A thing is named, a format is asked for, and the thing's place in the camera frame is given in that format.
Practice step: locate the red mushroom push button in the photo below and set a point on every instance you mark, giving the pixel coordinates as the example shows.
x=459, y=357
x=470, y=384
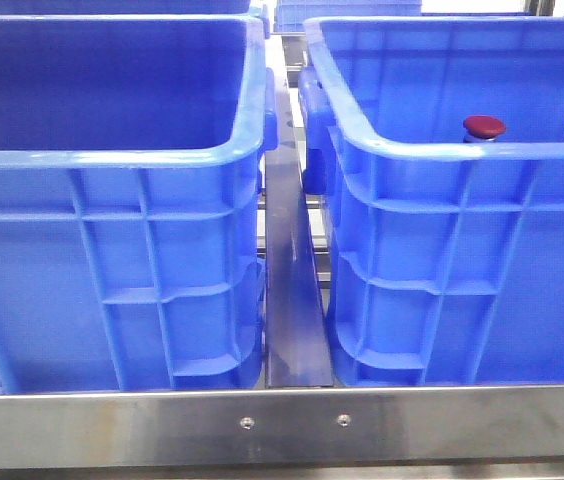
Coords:
x=483, y=128

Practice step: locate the blue plastic bin right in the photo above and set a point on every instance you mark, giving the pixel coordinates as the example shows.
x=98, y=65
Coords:
x=447, y=257

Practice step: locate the blue plastic bin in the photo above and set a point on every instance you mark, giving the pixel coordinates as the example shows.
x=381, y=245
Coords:
x=129, y=151
x=447, y=257

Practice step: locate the blue plastic bin left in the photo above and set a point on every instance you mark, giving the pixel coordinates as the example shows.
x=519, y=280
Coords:
x=129, y=151

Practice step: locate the blue bin rear right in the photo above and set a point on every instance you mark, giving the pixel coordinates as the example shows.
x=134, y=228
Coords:
x=290, y=15

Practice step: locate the blue bin rear left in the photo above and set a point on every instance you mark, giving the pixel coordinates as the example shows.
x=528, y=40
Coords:
x=257, y=9

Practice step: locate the stainless steel front rail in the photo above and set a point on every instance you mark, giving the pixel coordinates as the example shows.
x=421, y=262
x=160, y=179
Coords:
x=287, y=426

